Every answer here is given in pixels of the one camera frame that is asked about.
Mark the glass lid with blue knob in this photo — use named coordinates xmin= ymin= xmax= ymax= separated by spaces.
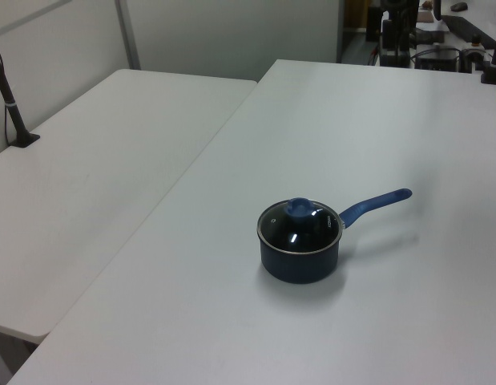
xmin=256 ymin=197 xmax=345 ymax=254

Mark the dark blue saucepan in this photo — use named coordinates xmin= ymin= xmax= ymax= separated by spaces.
xmin=256 ymin=188 xmax=413 ymax=285

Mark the black equipment stand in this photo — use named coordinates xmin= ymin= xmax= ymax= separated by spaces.
xmin=380 ymin=0 xmax=419 ymax=67

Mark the black electronics box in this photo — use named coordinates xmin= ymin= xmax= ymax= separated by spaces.
xmin=416 ymin=47 xmax=462 ymax=73

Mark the white device with black knob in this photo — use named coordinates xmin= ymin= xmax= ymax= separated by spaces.
xmin=460 ymin=34 xmax=491 ymax=75

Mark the black keyboard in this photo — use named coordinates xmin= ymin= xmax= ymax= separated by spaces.
xmin=441 ymin=14 xmax=496 ymax=43

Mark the grey metal partition post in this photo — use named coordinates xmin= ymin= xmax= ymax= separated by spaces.
xmin=114 ymin=0 xmax=143 ymax=71

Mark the black camera pole with clamp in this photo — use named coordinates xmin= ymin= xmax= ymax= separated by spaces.
xmin=0 ymin=34 xmax=41 ymax=148
xmin=480 ymin=22 xmax=496 ymax=85

